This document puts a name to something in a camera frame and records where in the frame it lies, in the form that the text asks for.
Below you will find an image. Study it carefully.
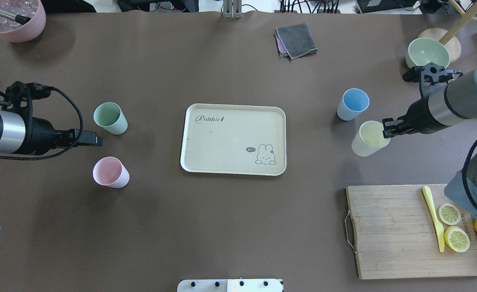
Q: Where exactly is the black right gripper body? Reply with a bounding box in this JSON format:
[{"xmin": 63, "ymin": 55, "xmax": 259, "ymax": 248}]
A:
[{"xmin": 399, "ymin": 62, "xmax": 464, "ymax": 135}]

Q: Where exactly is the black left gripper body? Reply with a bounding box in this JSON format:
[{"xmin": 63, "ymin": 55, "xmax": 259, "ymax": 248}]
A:
[{"xmin": 0, "ymin": 81, "xmax": 97, "ymax": 157}]

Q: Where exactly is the cream yellow cup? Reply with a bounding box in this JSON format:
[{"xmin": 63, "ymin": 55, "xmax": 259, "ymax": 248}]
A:
[{"xmin": 351, "ymin": 120, "xmax": 390, "ymax": 157}]

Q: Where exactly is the pink cup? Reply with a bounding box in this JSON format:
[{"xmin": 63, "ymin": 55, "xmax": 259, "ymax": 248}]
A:
[{"xmin": 92, "ymin": 157, "xmax": 130, "ymax": 188}]

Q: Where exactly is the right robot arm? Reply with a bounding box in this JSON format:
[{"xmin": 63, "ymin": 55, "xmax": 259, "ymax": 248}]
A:
[{"xmin": 382, "ymin": 62, "xmax": 477, "ymax": 218}]

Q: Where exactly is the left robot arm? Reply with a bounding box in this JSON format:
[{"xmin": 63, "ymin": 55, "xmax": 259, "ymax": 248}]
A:
[{"xmin": 0, "ymin": 81, "xmax": 103, "ymax": 161}]

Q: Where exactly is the cream rabbit tray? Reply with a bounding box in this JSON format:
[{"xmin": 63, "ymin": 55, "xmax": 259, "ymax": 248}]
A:
[{"xmin": 180, "ymin": 103, "xmax": 287, "ymax": 176}]

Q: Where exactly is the green bowl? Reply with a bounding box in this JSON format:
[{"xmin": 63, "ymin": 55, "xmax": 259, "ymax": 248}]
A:
[{"xmin": 405, "ymin": 38, "xmax": 451, "ymax": 68}]

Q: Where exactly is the green cup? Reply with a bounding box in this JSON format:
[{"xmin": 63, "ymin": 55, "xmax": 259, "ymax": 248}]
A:
[{"xmin": 93, "ymin": 102, "xmax": 128, "ymax": 135}]

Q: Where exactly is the blue cup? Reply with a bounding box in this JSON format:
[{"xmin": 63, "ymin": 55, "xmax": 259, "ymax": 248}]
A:
[{"xmin": 336, "ymin": 88, "xmax": 370, "ymax": 121}]

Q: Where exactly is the wooden cup stand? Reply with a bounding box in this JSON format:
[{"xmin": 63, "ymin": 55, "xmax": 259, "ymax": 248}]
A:
[{"xmin": 418, "ymin": 0, "xmax": 477, "ymax": 63}]

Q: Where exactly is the wooden cutting board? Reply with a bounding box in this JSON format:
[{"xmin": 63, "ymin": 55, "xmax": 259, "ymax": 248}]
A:
[{"xmin": 346, "ymin": 185, "xmax": 477, "ymax": 280}]

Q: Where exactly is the yellow plastic knife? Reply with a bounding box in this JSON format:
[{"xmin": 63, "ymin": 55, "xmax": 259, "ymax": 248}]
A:
[{"xmin": 422, "ymin": 185, "xmax": 445, "ymax": 253}]

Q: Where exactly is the pink bowl with ice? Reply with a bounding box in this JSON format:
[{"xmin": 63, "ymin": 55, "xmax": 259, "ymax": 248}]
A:
[{"xmin": 0, "ymin": 0, "xmax": 46, "ymax": 43}]

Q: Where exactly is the metal muddler stick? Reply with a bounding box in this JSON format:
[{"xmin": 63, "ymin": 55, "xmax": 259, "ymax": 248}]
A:
[{"xmin": 0, "ymin": 8, "xmax": 31, "ymax": 25}]

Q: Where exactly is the grey folded cloth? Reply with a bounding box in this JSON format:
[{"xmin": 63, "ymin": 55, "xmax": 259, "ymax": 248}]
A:
[{"xmin": 275, "ymin": 23, "xmax": 318, "ymax": 60}]

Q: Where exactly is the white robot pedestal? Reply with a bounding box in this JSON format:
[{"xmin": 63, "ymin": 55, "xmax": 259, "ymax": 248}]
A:
[{"xmin": 177, "ymin": 278, "xmax": 284, "ymax": 292}]

